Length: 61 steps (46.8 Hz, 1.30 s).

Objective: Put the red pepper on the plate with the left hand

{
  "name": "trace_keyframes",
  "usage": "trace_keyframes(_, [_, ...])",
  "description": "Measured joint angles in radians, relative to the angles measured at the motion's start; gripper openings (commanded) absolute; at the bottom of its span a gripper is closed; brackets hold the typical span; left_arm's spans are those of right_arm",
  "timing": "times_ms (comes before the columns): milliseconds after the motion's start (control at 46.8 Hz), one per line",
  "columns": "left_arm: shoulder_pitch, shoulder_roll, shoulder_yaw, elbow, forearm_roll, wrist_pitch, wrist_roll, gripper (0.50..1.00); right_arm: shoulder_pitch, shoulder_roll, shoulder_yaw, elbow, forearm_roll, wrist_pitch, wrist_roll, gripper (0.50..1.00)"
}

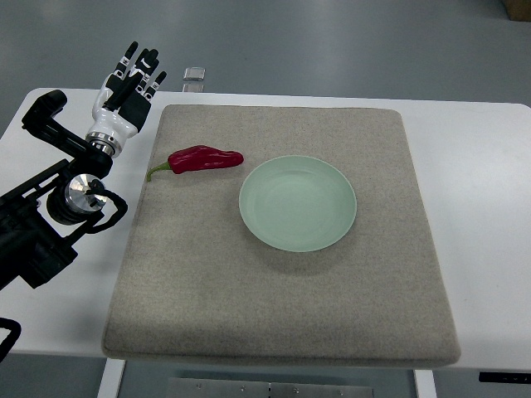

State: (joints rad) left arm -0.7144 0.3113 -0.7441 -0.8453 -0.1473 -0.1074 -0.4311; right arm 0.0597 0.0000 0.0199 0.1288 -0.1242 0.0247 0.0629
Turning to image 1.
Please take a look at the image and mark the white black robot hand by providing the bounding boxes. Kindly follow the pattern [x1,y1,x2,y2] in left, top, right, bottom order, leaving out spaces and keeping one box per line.
[85,41,167,158]

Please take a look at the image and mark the red chili pepper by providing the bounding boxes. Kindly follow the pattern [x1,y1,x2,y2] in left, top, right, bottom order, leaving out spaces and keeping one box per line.
[146,145,244,182]

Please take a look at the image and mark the light green plate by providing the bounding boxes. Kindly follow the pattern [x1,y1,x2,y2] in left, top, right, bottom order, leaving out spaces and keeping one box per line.
[238,155,358,253]

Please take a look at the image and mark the clear floor socket cover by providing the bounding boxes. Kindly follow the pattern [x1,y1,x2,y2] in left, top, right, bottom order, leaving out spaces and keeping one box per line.
[183,66,206,81]

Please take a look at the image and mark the beige felt mat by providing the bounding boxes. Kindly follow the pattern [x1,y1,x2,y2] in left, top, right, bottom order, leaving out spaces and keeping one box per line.
[102,104,460,368]

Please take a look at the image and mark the white left table leg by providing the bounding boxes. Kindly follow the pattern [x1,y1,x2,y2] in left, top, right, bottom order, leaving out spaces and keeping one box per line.
[96,359,125,398]

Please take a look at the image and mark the white table leg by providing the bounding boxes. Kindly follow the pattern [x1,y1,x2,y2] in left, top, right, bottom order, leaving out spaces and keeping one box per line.
[96,359,125,398]
[413,370,437,398]

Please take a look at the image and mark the grey metal table crossbar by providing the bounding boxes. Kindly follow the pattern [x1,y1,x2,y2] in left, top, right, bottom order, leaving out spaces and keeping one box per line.
[166,377,374,398]

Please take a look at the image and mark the cardboard box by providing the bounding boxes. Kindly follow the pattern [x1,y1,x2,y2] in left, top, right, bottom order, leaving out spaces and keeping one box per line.
[502,0,531,22]

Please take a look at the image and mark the white right table leg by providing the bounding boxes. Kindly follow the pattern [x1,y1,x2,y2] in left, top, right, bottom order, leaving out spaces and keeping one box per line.
[413,370,437,398]

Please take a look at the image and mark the black desk control panel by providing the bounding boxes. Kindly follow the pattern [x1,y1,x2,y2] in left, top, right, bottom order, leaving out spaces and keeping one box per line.
[478,371,531,384]

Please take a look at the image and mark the black cable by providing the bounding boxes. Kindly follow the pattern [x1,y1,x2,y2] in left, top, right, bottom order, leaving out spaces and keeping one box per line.
[0,318,22,362]

